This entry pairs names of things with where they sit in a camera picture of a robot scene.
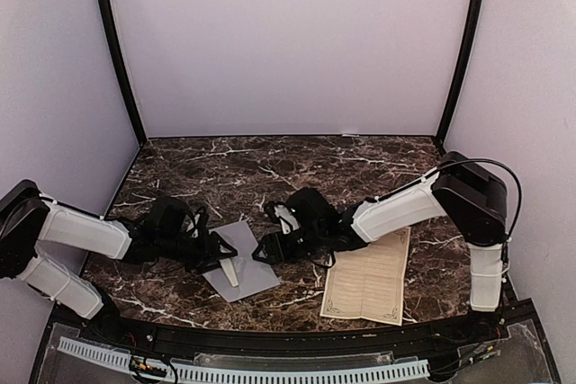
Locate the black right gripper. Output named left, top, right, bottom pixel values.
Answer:
left=251, top=224, right=326, bottom=265

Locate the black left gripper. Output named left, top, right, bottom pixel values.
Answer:
left=157, top=228, right=238, bottom=274

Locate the beige ornate letter paper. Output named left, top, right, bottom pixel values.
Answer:
left=320, top=228, right=410, bottom=326
left=220, top=258, right=239, bottom=287

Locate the grey paper envelope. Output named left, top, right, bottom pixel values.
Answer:
left=203, top=220, right=280, bottom=303

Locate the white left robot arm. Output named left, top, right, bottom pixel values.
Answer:
left=1, top=180, right=239, bottom=344

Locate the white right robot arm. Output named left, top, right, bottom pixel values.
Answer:
left=252, top=151, right=519, bottom=343

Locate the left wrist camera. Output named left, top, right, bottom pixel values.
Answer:
left=186, top=207, right=209, bottom=239

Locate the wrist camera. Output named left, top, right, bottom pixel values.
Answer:
left=264, top=201, right=301, bottom=235
left=186, top=207, right=209, bottom=239

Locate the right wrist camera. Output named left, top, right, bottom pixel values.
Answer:
left=264, top=201, right=301, bottom=235

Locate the white slotted cable duct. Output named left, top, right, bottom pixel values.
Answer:
left=57, top=336, right=430, bottom=383

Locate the black front rail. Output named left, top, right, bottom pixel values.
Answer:
left=49, top=302, right=509, bottom=362

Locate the black left frame post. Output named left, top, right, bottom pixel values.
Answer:
left=97, top=0, right=148, bottom=147

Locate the black frame corner post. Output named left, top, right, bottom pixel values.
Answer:
left=433, top=0, right=482, bottom=154

